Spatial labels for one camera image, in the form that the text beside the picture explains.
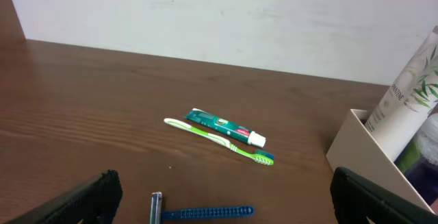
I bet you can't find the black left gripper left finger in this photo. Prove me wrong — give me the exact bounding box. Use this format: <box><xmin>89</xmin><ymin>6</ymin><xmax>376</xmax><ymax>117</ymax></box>
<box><xmin>7</xmin><ymin>170</ymin><xmax>123</xmax><ymax>224</ymax></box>

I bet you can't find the white shampoo tube leaf print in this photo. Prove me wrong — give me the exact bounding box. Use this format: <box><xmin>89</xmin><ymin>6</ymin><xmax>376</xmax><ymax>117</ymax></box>
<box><xmin>365</xmin><ymin>27</ymin><xmax>437</xmax><ymax>161</ymax></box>

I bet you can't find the green toothpaste tube white cap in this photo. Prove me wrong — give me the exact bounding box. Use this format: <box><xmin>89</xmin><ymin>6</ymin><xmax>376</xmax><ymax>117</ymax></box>
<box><xmin>185</xmin><ymin>108</ymin><xmax>266</xmax><ymax>148</ymax></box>

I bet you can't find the white cardboard box pink inside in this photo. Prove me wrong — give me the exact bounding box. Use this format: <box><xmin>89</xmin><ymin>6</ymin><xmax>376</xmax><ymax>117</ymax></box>
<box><xmin>326</xmin><ymin>109</ymin><xmax>433</xmax><ymax>212</ymax></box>

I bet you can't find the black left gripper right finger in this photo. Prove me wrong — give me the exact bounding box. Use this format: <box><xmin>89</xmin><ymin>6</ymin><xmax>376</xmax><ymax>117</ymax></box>
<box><xmin>330</xmin><ymin>167</ymin><xmax>437</xmax><ymax>224</ymax></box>

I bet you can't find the green white toothbrush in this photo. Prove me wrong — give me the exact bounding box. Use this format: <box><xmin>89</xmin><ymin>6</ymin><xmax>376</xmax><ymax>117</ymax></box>
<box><xmin>164</xmin><ymin>118</ymin><xmax>274</xmax><ymax>166</ymax></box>

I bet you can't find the blue disposable razor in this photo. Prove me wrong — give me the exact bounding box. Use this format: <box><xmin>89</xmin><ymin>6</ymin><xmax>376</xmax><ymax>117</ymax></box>
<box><xmin>149</xmin><ymin>192</ymin><xmax>255</xmax><ymax>224</ymax></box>

